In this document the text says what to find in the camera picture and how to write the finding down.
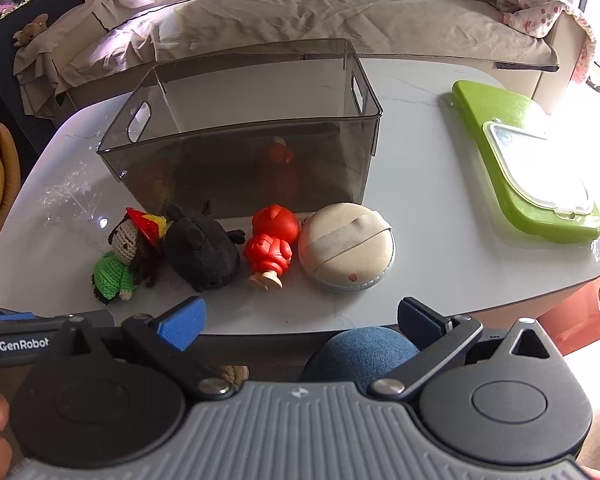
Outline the green plastic tray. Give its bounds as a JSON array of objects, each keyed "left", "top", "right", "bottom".
[{"left": 451, "top": 80, "right": 600, "bottom": 244}]

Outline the red floor mat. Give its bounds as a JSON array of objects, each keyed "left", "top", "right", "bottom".
[{"left": 535, "top": 220, "right": 600, "bottom": 356}]

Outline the beige covered sofa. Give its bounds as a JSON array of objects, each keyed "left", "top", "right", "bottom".
[{"left": 14, "top": 0, "right": 561, "bottom": 116}]

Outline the round white powder puff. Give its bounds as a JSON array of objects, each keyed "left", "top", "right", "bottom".
[{"left": 298, "top": 202, "right": 396, "bottom": 292}]

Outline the black plush toy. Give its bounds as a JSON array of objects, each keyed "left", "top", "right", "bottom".
[{"left": 162, "top": 203, "right": 246, "bottom": 293}]

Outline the crochet doll with red hat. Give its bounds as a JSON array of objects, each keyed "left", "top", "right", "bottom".
[{"left": 91, "top": 208, "right": 168, "bottom": 306}]

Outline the small brown plush toy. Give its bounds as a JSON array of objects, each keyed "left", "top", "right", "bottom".
[{"left": 12, "top": 14, "right": 50, "bottom": 48}]

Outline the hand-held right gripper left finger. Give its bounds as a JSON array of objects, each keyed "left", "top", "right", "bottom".
[{"left": 50, "top": 296, "right": 238, "bottom": 401}]

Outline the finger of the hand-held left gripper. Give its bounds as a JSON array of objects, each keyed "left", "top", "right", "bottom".
[{"left": 0, "top": 310, "right": 114, "bottom": 330}]

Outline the white marble desktop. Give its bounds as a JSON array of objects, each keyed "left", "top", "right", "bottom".
[{"left": 0, "top": 55, "right": 600, "bottom": 336}]

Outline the pink floral cloth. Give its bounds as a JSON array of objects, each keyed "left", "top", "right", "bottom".
[{"left": 486, "top": 0, "right": 597, "bottom": 83}]

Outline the black cabinet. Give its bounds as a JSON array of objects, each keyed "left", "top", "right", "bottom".
[{"left": 0, "top": 0, "right": 96, "bottom": 131}]

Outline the red plastic figurine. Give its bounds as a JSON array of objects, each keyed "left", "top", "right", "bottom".
[{"left": 243, "top": 204, "right": 301, "bottom": 291}]

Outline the person's denim-clad knee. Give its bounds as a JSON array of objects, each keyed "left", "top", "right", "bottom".
[{"left": 300, "top": 326, "right": 418, "bottom": 383}]

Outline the transparent grey storage box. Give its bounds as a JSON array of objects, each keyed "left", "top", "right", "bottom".
[{"left": 96, "top": 38, "right": 384, "bottom": 219}]

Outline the clear plastic container lid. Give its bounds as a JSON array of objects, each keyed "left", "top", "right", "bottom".
[{"left": 481, "top": 119, "right": 595, "bottom": 221}]

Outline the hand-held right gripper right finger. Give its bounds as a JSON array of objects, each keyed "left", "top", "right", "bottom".
[{"left": 367, "top": 296, "right": 566, "bottom": 403}]

